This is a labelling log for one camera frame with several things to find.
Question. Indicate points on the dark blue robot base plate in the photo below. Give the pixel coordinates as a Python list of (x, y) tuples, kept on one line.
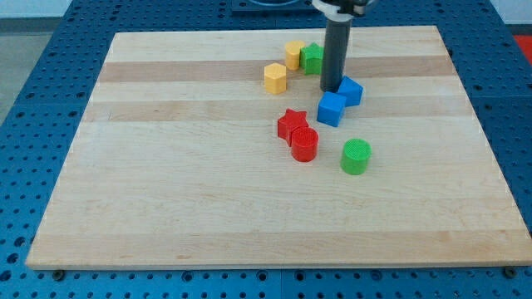
[(268, 6)]

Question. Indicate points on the blue triangular block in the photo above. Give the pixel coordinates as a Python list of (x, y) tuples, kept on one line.
[(351, 90)]

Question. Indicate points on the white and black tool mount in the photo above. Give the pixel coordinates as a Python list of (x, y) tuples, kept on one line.
[(343, 10)]

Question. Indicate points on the green cylinder block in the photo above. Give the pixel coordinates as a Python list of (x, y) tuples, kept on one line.
[(355, 156)]

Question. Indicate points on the green star block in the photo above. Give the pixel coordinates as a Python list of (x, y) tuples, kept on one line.
[(311, 59)]

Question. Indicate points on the wooden board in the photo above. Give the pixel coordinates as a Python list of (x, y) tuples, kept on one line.
[(177, 164)]

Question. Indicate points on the yellow hexagon block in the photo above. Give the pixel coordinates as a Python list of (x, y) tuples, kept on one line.
[(275, 78)]

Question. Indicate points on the red cylinder block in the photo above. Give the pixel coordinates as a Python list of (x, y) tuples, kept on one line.
[(304, 144)]

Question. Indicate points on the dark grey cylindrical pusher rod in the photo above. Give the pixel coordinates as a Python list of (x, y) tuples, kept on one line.
[(334, 54)]

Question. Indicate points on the red star block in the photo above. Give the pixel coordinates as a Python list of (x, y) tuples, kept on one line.
[(289, 122)]

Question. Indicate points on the yellow cylinder block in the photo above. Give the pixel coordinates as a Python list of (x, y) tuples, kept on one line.
[(292, 54)]

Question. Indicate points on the blue cube block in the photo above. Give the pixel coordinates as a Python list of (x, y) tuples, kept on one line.
[(331, 108)]

